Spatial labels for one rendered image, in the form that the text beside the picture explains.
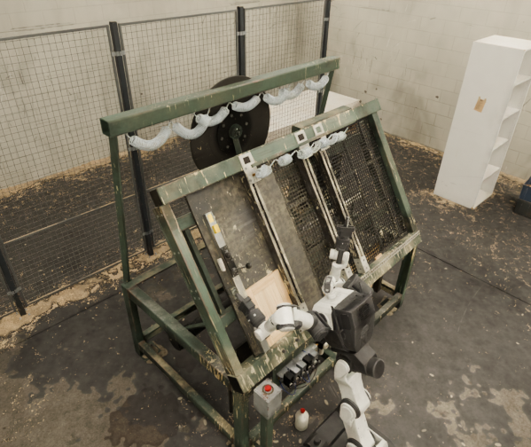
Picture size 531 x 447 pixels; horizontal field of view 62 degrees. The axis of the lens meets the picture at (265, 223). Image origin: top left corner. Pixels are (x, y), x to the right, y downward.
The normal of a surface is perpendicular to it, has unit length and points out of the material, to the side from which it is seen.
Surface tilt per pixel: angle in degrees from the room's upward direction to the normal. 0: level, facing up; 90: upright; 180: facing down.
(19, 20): 90
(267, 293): 57
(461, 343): 0
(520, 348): 0
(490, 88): 90
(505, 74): 90
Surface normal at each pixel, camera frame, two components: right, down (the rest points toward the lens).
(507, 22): -0.73, 0.37
